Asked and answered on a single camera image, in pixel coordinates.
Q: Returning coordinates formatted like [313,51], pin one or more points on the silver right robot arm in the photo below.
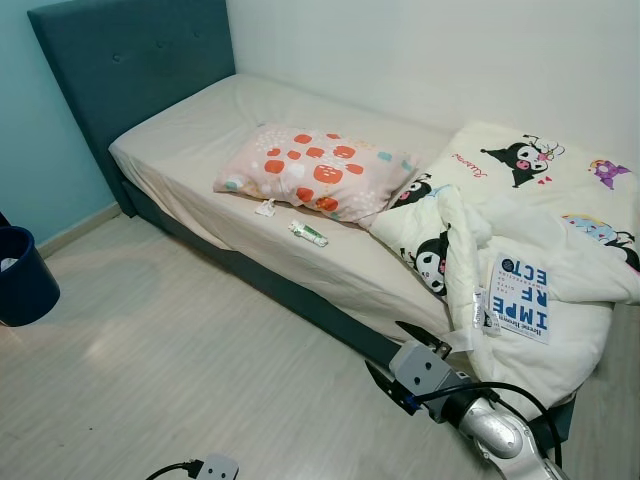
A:
[500,435]

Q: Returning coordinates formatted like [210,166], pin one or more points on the small white wrapper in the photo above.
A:
[266,209]

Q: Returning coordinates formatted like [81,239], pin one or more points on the pink pillow with orange spots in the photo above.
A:
[300,165]

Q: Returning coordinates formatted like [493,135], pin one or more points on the white book with blue letters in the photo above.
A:
[520,300]

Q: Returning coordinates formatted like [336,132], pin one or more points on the dark blue waste bin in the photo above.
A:
[25,285]

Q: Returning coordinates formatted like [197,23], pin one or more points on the cream cartoon print blanket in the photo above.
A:
[590,340]

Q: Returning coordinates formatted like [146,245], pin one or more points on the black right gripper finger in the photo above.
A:
[385,388]
[428,343]

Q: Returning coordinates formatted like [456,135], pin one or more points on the clear plastic wrapper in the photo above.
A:
[481,312]

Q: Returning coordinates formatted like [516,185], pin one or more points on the green and white tube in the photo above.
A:
[308,234]

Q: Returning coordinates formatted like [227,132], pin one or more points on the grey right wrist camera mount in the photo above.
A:
[425,370]

